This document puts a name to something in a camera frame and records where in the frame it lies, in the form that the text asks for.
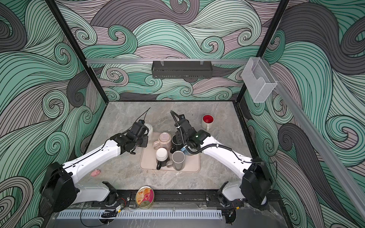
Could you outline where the blue glazed upside-down mug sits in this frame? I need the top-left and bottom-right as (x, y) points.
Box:
(181, 147), (191, 156)

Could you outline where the aluminium rail right wall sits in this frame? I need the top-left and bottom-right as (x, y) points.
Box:
(262, 59), (365, 219)

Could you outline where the beige rectangular tray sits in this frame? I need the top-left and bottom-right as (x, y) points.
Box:
(139, 132), (200, 173)

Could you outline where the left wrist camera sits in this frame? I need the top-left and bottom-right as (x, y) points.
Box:
(131, 120), (148, 137)

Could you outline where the black wall shelf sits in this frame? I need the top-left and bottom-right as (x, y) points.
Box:
(152, 61), (213, 79)

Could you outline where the black speckled upside-down mug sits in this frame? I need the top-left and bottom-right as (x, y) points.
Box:
(170, 135), (184, 154)

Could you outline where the black mug white base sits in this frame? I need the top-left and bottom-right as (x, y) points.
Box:
(156, 148), (169, 170)

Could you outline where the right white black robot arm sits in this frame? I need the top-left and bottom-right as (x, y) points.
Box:
(170, 111), (273, 209)

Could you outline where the small pink pig toy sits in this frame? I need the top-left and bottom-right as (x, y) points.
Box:
(90, 170), (101, 177)

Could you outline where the round colourful tin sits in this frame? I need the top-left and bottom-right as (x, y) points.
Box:
(136, 186), (155, 209)

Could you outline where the pink upside-down mug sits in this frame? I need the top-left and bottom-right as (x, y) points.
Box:
(153, 133), (172, 151)

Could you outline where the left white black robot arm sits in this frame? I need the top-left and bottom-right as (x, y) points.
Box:
(40, 133), (148, 212)

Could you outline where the aluminium rail back wall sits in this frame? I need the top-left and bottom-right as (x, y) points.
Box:
(85, 58), (249, 65)

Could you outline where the cream mug red inside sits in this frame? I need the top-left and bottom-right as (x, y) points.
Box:
(201, 115), (214, 131)

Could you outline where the clear acrylic wall holder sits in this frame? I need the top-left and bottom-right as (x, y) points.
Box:
(241, 58), (277, 103)

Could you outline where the aluminium rail wall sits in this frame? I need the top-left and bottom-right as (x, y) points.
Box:
(262, 59), (365, 219)
(85, 58), (249, 65)

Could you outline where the white slotted cable duct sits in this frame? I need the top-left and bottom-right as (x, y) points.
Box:
(57, 209), (223, 220)

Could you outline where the grey upside-down mug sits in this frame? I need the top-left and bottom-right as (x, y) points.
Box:
(166, 151), (185, 171)

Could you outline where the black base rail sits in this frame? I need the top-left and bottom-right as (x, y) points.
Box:
(108, 188), (283, 207)

